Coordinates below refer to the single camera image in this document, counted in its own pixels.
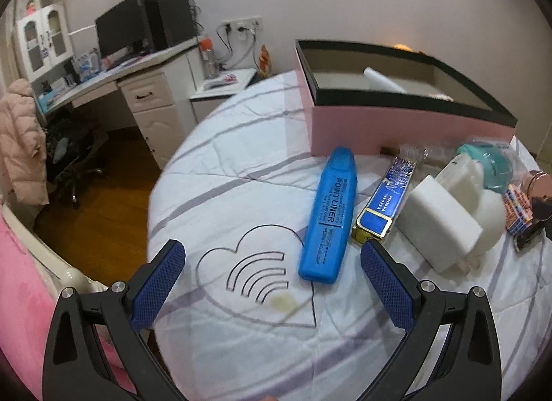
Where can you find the black computer tower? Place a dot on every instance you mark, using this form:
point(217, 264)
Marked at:
point(170, 17)

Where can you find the pink storage box black rim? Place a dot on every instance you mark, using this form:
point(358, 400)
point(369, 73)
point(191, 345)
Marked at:
point(345, 125)

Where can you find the blue highlighter-shaped case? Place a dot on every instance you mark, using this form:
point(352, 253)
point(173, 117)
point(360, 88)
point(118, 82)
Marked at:
point(330, 211)

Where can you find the colourful small packet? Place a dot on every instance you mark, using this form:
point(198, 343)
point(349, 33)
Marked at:
point(517, 209)

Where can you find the black office chair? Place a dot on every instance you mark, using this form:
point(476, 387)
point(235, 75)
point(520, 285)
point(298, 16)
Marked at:
point(73, 155)

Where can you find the water bottle orange cap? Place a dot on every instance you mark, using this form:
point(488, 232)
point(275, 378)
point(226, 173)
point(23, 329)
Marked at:
point(208, 60)

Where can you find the white printed bedsheet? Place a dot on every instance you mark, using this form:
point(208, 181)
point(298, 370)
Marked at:
point(241, 194)

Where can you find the white wall power outlet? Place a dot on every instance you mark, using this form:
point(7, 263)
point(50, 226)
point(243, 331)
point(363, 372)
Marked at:
point(246, 24)

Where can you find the blue and white box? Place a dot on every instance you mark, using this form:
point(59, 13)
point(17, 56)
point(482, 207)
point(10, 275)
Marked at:
point(86, 65)

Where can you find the black computer monitor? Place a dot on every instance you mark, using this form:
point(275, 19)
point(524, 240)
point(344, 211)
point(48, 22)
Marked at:
point(120, 26)

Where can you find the teal round container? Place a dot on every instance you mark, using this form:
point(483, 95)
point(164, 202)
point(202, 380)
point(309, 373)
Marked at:
point(491, 166)

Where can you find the blue and gold box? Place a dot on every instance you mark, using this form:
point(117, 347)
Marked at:
point(384, 207)

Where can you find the white nightstand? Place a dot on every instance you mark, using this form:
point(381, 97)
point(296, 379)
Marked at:
point(211, 103)

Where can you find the white desk with drawers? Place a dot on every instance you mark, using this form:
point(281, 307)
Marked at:
point(159, 125)

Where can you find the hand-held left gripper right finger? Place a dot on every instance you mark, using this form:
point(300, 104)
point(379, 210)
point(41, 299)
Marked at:
point(388, 284)

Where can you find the white glass-door cabinet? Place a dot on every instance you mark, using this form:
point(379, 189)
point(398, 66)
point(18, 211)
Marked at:
point(43, 39)

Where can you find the rose gold mirror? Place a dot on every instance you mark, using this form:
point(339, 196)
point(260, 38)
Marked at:
point(541, 185)

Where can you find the pink blanket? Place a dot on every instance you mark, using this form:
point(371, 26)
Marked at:
point(26, 297)

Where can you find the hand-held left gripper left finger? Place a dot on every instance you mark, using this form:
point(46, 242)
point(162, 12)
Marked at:
point(159, 284)

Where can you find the clear plastic packaging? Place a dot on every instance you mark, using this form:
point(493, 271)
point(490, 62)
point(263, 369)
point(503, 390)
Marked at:
point(431, 153)

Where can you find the white sponge block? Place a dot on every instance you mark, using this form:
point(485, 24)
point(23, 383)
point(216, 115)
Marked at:
point(435, 220)

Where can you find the white bed frame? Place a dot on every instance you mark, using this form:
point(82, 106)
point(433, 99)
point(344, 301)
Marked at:
point(51, 258)

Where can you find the pink padded jacket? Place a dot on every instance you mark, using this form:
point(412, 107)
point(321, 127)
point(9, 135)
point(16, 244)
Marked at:
point(21, 138)

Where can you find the orange snack bag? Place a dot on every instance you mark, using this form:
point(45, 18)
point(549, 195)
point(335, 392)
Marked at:
point(264, 60)

